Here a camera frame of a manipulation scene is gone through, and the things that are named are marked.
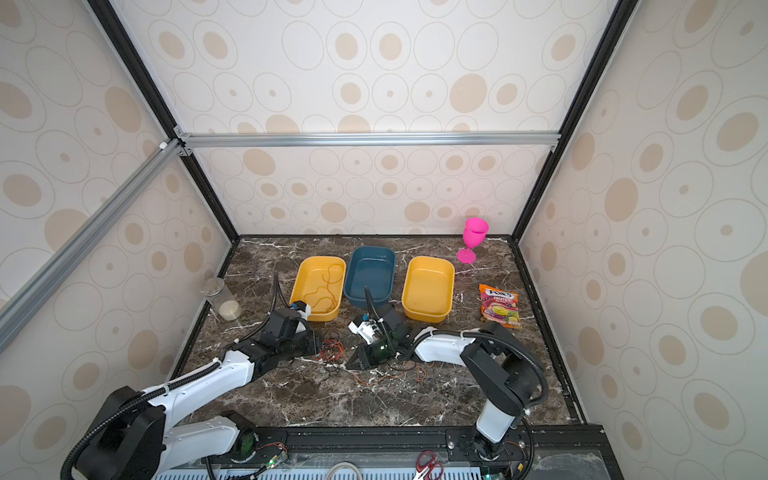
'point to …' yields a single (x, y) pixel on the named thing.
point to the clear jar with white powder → (223, 301)
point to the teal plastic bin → (371, 266)
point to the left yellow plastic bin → (319, 282)
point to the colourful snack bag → (499, 306)
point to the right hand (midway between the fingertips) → (350, 367)
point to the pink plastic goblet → (474, 234)
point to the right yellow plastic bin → (428, 289)
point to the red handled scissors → (425, 472)
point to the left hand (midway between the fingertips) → (332, 334)
